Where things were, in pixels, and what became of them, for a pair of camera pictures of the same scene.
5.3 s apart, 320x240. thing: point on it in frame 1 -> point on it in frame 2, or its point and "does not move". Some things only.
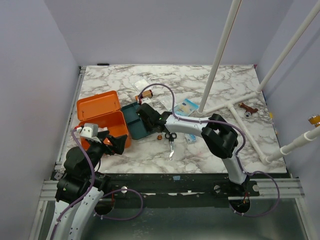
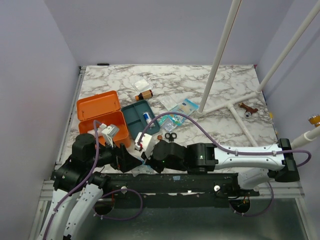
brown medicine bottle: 147,93 does not move
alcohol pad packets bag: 191,138 -> 142,168
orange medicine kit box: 103,109 does not move
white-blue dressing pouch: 186,107 does not move
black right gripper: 145,111 -> 150,157
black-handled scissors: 171,136 does not move
